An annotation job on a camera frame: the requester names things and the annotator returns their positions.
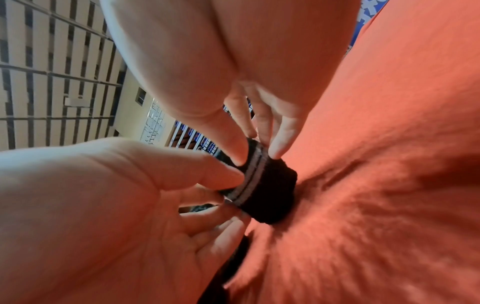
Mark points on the person's left hand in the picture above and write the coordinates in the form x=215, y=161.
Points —
x=210, y=56

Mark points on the person's right hand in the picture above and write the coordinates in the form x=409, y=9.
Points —
x=93, y=225

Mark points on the black grey-striped sock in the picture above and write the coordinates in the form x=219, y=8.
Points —
x=268, y=190

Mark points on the white barred railing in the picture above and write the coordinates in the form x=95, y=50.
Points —
x=191, y=139

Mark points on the white decorative window grille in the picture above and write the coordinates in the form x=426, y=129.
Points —
x=152, y=123

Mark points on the large metal window grille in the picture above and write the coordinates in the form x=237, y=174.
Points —
x=48, y=74

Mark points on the blue white patterned cloth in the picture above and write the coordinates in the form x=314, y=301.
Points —
x=365, y=20

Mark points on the orange fabric garment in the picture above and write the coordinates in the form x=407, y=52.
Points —
x=375, y=178

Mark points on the small wall window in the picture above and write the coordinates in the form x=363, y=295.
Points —
x=140, y=96

